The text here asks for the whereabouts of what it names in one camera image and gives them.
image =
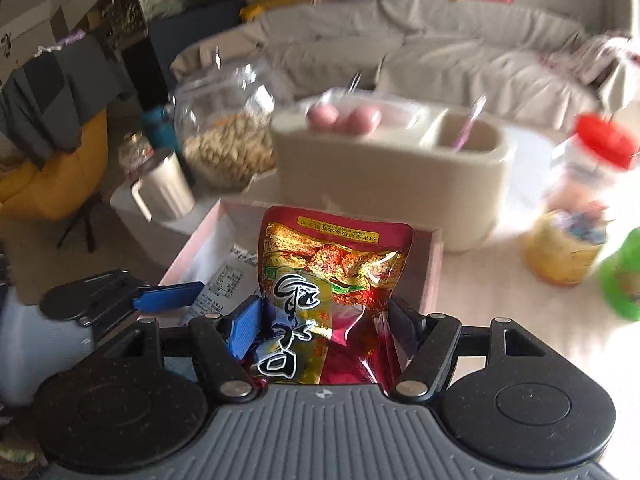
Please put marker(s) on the dark cloth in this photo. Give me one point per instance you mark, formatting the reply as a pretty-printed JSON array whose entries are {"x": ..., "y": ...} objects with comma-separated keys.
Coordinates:
[{"x": 55, "y": 90}]

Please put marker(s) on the gold and red snack packet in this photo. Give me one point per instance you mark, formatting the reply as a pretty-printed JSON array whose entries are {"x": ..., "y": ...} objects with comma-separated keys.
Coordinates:
[{"x": 335, "y": 280}]

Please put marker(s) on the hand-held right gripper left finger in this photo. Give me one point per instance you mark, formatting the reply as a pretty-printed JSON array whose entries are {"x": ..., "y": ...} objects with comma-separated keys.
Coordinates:
[{"x": 245, "y": 325}]

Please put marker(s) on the blue bottle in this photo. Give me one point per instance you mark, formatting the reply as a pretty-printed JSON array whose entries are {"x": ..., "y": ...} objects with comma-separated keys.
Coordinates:
[{"x": 160, "y": 127}]

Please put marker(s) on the pink spoon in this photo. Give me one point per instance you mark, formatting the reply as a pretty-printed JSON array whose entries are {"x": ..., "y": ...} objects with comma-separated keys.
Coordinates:
[{"x": 467, "y": 125}]

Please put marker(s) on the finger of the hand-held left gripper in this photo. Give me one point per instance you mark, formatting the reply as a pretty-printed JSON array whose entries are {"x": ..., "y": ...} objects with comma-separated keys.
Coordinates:
[{"x": 167, "y": 296}]

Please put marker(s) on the red-lidded clear plastic jar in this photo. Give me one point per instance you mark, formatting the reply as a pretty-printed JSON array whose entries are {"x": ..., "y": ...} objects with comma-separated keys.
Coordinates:
[{"x": 575, "y": 220}]

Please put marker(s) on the yellow bean bag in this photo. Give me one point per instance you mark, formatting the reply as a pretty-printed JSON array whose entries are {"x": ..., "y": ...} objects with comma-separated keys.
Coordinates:
[{"x": 55, "y": 180}]

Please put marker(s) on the white printed packet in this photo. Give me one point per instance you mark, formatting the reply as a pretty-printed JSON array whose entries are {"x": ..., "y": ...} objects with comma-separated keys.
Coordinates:
[{"x": 225, "y": 280}]

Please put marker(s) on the grey covered sofa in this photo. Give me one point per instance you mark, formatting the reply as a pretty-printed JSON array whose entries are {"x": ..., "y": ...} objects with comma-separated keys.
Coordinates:
[{"x": 450, "y": 55}]

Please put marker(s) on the glass jar of peanuts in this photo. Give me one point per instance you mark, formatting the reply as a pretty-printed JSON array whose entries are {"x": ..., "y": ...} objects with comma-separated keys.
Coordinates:
[{"x": 225, "y": 145}]

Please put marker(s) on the small clear jar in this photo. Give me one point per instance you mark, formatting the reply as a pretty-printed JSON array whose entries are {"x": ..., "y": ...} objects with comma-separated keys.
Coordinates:
[{"x": 135, "y": 152}]

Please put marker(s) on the green candy dispenser jar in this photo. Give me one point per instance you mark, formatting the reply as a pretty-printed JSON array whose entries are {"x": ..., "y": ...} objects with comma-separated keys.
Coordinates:
[{"x": 622, "y": 280}]

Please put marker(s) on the white mug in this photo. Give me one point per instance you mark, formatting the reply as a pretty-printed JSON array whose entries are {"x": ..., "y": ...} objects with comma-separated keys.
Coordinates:
[{"x": 162, "y": 190}]

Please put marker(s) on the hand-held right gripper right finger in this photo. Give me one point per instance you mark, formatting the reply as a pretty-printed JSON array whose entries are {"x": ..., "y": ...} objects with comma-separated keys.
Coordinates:
[{"x": 402, "y": 327}]

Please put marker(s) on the pink cardboard box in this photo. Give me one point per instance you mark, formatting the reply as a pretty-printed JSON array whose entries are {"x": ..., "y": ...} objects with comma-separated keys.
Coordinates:
[{"x": 430, "y": 270}]

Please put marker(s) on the beige plastic organizer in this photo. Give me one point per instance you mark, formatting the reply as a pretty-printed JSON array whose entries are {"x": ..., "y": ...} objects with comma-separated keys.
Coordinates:
[{"x": 390, "y": 185}]

